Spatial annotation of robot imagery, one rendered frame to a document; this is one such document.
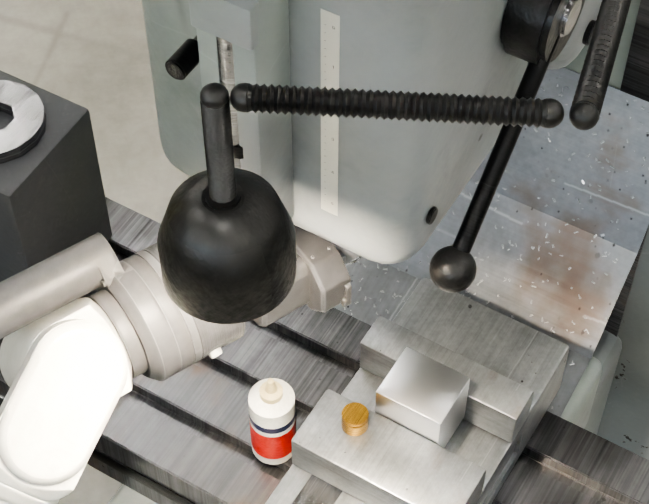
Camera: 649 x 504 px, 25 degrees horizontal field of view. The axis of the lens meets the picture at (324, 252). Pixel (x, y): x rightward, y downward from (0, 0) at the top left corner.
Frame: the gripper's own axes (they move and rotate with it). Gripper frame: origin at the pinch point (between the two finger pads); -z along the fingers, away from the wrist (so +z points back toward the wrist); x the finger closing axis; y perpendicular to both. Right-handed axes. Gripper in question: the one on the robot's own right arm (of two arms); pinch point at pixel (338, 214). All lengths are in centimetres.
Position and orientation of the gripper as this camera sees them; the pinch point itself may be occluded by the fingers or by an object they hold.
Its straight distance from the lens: 107.6
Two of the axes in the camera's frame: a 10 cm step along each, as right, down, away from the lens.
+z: -8.2, 4.5, -3.4
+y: 0.0, 6.0, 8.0
